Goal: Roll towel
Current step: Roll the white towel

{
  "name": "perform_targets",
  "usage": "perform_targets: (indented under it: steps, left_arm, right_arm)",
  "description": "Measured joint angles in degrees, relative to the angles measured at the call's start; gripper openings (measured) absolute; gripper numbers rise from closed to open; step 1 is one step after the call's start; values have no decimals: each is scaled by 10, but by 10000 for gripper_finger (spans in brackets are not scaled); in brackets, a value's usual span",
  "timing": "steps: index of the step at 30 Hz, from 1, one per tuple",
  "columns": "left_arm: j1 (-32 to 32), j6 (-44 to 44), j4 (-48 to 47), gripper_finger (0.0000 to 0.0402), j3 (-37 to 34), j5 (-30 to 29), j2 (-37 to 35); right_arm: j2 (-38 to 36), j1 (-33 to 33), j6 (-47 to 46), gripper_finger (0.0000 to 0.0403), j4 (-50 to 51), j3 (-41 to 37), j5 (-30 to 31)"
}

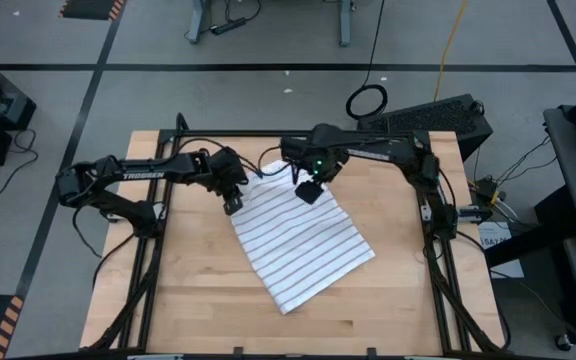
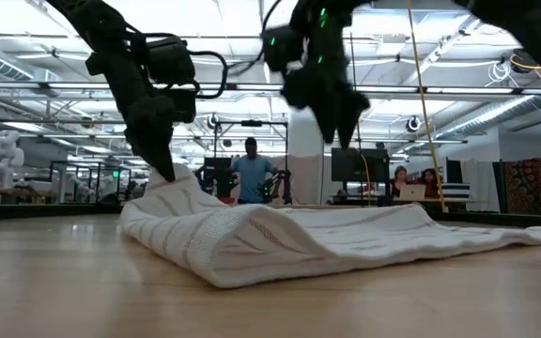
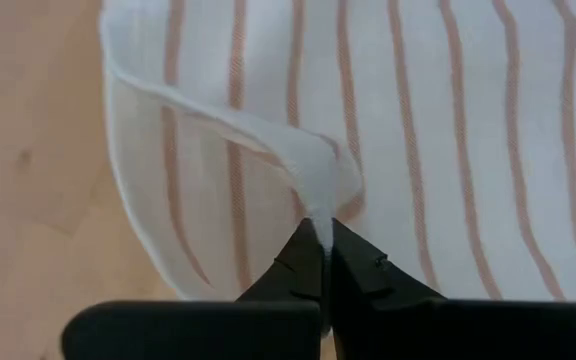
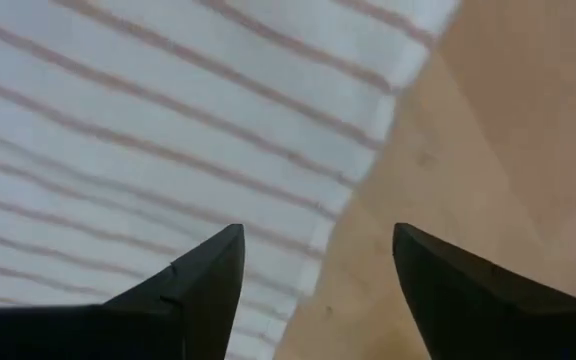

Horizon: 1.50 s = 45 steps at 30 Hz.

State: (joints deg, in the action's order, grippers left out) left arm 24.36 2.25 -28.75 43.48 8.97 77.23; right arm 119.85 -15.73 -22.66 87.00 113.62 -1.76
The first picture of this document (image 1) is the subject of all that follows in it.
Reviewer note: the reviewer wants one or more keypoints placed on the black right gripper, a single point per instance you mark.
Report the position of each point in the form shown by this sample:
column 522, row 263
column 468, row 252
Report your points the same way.
column 318, row 167

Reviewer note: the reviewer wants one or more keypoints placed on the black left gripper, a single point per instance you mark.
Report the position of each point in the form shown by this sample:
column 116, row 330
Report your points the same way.
column 229, row 172

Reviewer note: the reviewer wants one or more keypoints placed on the white towel with stripes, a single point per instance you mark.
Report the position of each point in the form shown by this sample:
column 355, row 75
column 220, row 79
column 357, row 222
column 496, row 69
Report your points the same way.
column 298, row 245

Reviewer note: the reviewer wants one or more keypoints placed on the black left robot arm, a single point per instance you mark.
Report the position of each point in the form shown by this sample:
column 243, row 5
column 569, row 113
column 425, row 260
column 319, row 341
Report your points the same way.
column 143, row 175

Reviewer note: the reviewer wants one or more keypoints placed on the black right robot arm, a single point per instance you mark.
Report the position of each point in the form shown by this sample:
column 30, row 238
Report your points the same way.
column 378, row 150

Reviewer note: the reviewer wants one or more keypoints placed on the black computer tower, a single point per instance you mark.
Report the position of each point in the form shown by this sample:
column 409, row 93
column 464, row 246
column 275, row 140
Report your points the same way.
column 428, row 117

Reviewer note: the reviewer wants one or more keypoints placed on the grey desk leg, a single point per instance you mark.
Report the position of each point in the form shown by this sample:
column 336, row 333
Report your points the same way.
column 197, row 20
column 345, row 25

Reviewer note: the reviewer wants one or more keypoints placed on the black power strip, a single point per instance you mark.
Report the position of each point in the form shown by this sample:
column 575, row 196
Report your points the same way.
column 228, row 26

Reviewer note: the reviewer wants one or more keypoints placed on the white paper sheet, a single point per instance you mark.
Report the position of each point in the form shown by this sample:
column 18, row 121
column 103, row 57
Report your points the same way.
column 505, row 260

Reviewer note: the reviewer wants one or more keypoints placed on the black caster wheel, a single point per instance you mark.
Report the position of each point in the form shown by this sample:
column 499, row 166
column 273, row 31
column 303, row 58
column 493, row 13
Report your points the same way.
column 563, row 342

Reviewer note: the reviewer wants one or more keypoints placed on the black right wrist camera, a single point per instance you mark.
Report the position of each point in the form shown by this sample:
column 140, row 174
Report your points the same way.
column 309, row 192

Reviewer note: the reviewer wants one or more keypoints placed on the black aluminium table frame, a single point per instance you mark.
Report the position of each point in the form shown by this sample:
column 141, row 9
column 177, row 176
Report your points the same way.
column 248, row 133

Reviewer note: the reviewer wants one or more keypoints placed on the small black bracket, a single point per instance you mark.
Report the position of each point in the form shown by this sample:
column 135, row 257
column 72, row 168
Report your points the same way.
column 238, row 352
column 371, row 352

